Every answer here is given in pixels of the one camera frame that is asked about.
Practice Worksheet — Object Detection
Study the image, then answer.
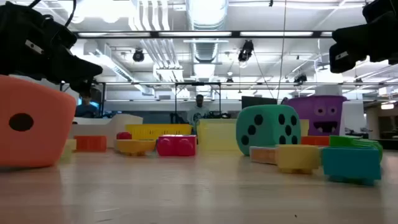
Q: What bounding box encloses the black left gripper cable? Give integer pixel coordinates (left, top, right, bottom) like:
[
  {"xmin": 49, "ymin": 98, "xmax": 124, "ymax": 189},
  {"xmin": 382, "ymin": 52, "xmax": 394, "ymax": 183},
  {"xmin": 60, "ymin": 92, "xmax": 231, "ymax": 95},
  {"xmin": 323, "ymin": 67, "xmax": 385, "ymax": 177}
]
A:
[{"xmin": 63, "ymin": 0, "xmax": 78, "ymax": 29}]

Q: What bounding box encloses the person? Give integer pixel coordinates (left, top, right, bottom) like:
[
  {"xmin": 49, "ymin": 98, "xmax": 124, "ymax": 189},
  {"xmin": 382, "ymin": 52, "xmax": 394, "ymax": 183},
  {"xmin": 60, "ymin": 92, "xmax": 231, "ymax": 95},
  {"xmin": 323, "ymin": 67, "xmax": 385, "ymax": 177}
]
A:
[
  {"xmin": 186, "ymin": 94, "xmax": 211, "ymax": 127},
  {"xmin": 74, "ymin": 95, "xmax": 100, "ymax": 119}
]

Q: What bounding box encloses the orange sloped toy brick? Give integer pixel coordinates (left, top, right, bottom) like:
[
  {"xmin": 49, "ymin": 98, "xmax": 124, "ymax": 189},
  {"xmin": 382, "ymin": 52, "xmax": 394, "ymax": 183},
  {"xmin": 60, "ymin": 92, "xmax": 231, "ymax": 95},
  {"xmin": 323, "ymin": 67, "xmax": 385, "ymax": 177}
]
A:
[{"xmin": 73, "ymin": 134, "xmax": 108, "ymax": 152}]

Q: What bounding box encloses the black background rack frame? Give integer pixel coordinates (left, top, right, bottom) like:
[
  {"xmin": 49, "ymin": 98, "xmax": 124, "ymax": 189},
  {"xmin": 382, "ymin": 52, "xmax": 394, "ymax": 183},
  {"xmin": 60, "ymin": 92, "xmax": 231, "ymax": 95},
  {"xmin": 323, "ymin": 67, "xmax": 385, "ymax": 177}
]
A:
[{"xmin": 60, "ymin": 81, "xmax": 398, "ymax": 121}]

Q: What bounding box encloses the purple monster bucket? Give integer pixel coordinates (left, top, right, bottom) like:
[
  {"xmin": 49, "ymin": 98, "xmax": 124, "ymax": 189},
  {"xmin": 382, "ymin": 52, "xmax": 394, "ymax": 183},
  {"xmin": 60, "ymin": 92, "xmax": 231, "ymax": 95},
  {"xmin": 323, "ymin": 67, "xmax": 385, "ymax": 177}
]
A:
[{"xmin": 285, "ymin": 95, "xmax": 348, "ymax": 137}]

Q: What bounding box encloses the red stepped toy brick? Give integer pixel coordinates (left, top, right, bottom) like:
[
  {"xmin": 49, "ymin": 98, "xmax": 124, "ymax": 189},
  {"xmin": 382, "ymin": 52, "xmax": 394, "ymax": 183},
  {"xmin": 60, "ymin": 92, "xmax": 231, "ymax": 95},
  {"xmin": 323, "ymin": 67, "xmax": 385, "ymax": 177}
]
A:
[{"xmin": 155, "ymin": 134, "xmax": 198, "ymax": 157}]

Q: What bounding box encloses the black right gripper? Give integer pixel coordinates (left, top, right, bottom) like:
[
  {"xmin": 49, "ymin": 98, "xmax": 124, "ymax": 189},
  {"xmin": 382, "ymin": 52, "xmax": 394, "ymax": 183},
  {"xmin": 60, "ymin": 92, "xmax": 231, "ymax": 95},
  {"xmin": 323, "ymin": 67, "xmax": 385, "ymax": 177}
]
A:
[{"xmin": 328, "ymin": 0, "xmax": 398, "ymax": 74}]

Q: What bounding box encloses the small sky-blue toy brick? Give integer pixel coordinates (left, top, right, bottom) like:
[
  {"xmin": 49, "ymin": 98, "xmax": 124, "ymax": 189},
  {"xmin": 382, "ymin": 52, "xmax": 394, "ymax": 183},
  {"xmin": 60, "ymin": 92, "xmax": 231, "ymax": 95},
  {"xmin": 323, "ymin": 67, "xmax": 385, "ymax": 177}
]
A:
[{"xmin": 322, "ymin": 146, "xmax": 382, "ymax": 187}]

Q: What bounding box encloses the orange foam die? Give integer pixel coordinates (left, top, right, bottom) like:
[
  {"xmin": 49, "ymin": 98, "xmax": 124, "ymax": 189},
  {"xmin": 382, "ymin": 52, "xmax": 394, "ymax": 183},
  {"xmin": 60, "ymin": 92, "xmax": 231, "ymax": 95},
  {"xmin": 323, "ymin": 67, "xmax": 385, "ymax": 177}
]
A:
[{"xmin": 0, "ymin": 74, "xmax": 78, "ymax": 169}]

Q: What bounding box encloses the black overhead crossbar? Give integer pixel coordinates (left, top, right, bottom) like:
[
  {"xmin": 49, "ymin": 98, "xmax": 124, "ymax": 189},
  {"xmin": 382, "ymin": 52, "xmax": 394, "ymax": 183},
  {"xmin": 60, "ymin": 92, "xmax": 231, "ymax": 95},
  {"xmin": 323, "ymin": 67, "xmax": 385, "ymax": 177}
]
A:
[{"xmin": 73, "ymin": 30, "xmax": 334, "ymax": 39}]

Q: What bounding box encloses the black ceiling camera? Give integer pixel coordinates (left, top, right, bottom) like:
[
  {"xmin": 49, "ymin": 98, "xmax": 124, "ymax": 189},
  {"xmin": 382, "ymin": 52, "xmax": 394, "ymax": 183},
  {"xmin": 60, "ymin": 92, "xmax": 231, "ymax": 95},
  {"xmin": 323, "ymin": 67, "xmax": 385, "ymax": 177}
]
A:
[
  {"xmin": 132, "ymin": 49, "xmax": 146, "ymax": 63},
  {"xmin": 238, "ymin": 39, "xmax": 254, "ymax": 63},
  {"xmin": 294, "ymin": 73, "xmax": 308, "ymax": 86}
]

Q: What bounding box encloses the playing card box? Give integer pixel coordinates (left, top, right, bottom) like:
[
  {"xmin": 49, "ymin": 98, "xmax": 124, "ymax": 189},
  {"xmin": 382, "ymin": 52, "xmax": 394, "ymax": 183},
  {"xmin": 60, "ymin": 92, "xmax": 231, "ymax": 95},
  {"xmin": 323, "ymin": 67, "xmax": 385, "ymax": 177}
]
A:
[{"xmin": 249, "ymin": 146, "xmax": 278, "ymax": 166}]

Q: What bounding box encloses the black monitor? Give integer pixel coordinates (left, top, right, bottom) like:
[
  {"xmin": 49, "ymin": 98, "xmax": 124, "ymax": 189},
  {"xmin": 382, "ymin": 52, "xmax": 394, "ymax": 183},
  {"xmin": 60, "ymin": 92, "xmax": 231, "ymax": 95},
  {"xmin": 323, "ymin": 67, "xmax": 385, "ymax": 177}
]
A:
[{"xmin": 241, "ymin": 95, "xmax": 278, "ymax": 110}]

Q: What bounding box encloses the small yellow toy brick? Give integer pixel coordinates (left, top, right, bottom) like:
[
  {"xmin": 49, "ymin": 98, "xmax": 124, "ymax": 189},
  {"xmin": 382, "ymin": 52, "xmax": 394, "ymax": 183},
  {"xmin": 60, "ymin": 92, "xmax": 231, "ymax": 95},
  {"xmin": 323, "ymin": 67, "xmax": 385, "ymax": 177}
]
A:
[
  {"xmin": 65, "ymin": 138, "xmax": 78, "ymax": 152},
  {"xmin": 275, "ymin": 144, "xmax": 322, "ymax": 175}
]

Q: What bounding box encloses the silver ceiling duct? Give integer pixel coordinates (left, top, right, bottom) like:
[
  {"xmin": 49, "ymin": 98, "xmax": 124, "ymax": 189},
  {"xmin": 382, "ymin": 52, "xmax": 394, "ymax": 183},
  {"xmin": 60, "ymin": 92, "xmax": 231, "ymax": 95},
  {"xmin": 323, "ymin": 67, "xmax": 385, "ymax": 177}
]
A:
[{"xmin": 185, "ymin": 0, "xmax": 229, "ymax": 63}]

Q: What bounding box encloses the black background chair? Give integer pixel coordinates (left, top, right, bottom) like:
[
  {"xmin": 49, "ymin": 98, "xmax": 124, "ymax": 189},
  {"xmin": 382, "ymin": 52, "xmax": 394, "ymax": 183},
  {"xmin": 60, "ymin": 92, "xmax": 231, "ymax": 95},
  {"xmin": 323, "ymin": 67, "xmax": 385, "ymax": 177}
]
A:
[{"xmin": 169, "ymin": 112, "xmax": 188, "ymax": 124}]

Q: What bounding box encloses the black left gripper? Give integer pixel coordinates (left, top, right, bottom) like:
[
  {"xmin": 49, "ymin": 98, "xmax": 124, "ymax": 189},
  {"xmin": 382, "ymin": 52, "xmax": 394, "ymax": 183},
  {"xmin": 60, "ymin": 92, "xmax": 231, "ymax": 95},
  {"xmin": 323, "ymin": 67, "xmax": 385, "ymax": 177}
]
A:
[{"xmin": 0, "ymin": 0, "xmax": 104, "ymax": 96}]

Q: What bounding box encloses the teal foam die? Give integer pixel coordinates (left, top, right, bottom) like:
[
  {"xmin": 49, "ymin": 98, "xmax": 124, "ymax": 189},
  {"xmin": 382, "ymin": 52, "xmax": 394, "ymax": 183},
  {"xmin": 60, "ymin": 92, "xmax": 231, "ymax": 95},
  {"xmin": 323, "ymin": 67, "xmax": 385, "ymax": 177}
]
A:
[{"xmin": 235, "ymin": 104, "xmax": 302, "ymax": 157}]

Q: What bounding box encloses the translucent yellow bin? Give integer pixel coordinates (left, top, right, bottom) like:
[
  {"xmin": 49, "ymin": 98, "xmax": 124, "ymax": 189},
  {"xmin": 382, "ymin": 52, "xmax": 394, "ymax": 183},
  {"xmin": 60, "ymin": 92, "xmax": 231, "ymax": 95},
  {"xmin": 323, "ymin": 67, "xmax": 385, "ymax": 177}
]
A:
[{"xmin": 196, "ymin": 118, "xmax": 310, "ymax": 154}]

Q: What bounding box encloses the thin hanging black cable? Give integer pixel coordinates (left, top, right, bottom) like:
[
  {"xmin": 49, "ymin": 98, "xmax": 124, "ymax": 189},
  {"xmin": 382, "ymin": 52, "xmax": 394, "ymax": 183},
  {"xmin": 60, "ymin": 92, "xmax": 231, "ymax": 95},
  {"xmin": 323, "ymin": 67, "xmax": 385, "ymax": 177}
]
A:
[{"xmin": 275, "ymin": 0, "xmax": 287, "ymax": 100}]

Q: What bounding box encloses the yellow mesh basket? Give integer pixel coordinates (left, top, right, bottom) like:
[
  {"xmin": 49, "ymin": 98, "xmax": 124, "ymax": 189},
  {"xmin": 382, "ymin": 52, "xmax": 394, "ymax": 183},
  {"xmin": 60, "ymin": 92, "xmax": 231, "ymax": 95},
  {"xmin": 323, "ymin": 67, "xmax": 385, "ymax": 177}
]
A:
[{"xmin": 124, "ymin": 123, "xmax": 193, "ymax": 141}]

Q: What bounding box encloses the white plastic bin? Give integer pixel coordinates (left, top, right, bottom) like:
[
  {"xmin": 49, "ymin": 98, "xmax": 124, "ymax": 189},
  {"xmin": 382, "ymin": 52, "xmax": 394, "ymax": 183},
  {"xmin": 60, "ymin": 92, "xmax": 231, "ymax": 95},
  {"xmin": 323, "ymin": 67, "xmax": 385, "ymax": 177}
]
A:
[{"xmin": 68, "ymin": 113, "xmax": 144, "ymax": 149}]

